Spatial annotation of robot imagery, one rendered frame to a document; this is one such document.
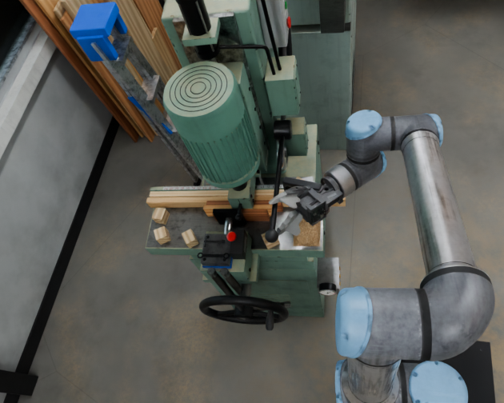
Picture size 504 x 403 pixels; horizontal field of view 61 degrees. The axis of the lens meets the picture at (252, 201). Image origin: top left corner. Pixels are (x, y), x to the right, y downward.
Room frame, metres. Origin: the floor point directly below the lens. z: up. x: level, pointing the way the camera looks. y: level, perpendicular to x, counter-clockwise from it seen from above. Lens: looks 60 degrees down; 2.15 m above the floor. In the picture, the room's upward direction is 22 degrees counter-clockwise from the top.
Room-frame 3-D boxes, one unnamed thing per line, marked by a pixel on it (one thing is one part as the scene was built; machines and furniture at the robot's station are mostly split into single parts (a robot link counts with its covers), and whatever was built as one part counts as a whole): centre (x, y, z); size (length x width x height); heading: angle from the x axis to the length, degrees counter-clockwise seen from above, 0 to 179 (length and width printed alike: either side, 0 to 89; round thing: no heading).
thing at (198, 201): (0.73, 0.03, 0.92); 0.68 x 0.02 x 0.04; 65
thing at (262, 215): (0.68, 0.05, 0.93); 0.18 x 0.02 x 0.05; 65
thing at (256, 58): (0.99, -0.10, 1.16); 0.22 x 0.22 x 0.72; 65
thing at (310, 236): (0.56, -0.13, 0.91); 0.12 x 0.09 x 0.03; 155
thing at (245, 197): (0.74, 0.01, 0.99); 0.14 x 0.07 x 0.09; 155
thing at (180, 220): (0.65, 0.10, 0.87); 0.61 x 0.30 x 0.06; 65
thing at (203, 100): (0.73, 0.02, 1.32); 0.18 x 0.18 x 0.31
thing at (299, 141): (0.83, -0.20, 1.02); 0.09 x 0.07 x 0.12; 65
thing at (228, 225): (0.65, 0.10, 0.95); 0.09 x 0.07 x 0.09; 65
